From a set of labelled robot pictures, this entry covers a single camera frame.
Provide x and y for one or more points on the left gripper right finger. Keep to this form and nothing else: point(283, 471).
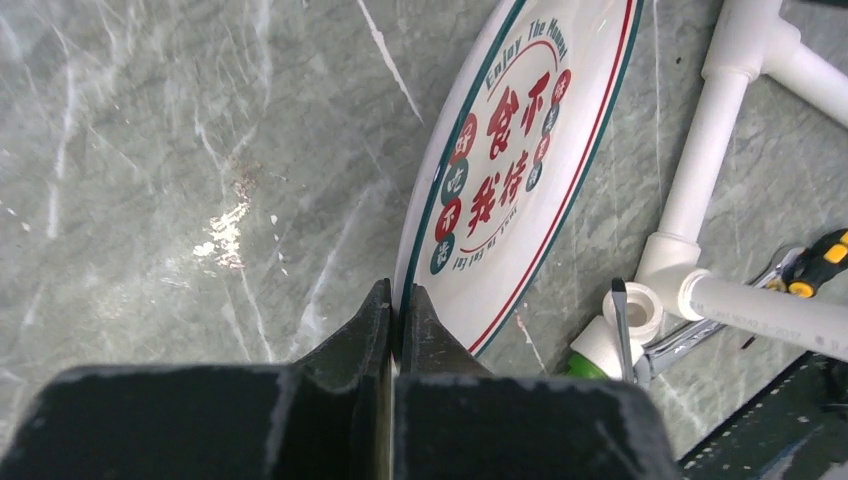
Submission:
point(453, 419)

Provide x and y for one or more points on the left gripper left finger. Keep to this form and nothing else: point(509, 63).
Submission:
point(323, 416)

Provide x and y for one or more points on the white plate with red characters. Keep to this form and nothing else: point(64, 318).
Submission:
point(508, 155)

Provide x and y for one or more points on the white pvc elbow fitting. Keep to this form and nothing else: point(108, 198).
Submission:
point(615, 340)

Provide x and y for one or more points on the green pipe fitting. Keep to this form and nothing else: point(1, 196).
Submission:
point(577, 365)

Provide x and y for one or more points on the steel ratchet wrench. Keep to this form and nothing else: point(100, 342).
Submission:
point(662, 354)

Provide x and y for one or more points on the black yellow screwdriver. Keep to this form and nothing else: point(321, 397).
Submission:
point(689, 293)

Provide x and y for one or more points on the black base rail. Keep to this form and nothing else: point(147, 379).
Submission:
point(795, 428)

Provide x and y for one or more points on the white pvc pipe frame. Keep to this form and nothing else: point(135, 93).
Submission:
point(758, 166)

